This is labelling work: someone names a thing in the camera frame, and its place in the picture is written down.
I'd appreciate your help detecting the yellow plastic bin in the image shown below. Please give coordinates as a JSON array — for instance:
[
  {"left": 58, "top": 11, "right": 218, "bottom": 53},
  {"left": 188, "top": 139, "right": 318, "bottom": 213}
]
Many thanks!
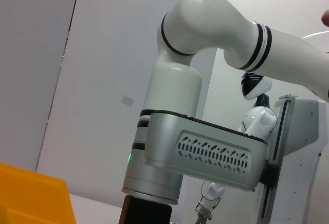
[{"left": 0, "top": 162, "right": 77, "bottom": 224}]

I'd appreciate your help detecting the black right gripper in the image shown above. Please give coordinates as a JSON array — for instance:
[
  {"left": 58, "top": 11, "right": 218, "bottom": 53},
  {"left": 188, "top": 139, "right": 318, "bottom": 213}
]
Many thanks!
[{"left": 119, "top": 194, "right": 173, "bottom": 224}]

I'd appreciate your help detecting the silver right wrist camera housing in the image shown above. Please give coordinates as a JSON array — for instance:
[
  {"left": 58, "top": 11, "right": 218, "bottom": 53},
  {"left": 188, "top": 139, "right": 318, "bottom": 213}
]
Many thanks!
[{"left": 145, "top": 112, "right": 268, "bottom": 193}]

